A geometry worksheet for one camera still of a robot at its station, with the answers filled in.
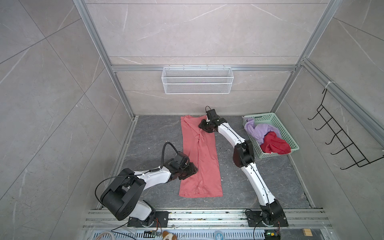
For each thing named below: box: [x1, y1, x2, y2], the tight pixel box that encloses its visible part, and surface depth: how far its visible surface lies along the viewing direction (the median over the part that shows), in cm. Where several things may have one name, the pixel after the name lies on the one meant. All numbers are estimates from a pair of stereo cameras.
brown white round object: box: [162, 230, 178, 240], surface depth 68 cm
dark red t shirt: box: [260, 131, 291, 155], surface depth 89 cm
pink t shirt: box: [179, 115, 223, 198], surface depth 93 cm
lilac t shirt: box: [242, 116, 282, 145], surface depth 97 cm
